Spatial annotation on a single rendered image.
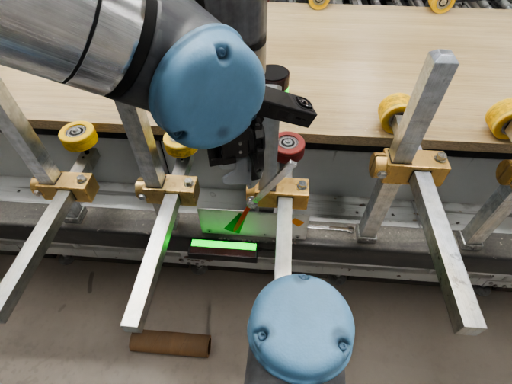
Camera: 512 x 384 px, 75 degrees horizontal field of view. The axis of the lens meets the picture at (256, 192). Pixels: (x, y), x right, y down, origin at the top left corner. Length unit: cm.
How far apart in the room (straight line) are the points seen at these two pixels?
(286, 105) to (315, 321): 30
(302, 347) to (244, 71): 18
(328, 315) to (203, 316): 129
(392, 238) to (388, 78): 46
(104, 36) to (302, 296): 20
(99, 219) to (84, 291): 79
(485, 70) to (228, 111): 108
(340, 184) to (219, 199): 37
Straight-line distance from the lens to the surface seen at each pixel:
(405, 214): 108
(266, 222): 79
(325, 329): 25
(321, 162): 96
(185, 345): 141
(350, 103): 94
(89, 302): 169
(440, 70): 58
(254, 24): 38
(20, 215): 108
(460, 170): 108
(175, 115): 20
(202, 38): 20
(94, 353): 159
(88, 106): 99
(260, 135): 46
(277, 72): 61
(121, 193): 112
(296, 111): 47
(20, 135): 80
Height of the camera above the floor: 141
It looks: 49 degrees down
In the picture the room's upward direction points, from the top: straight up
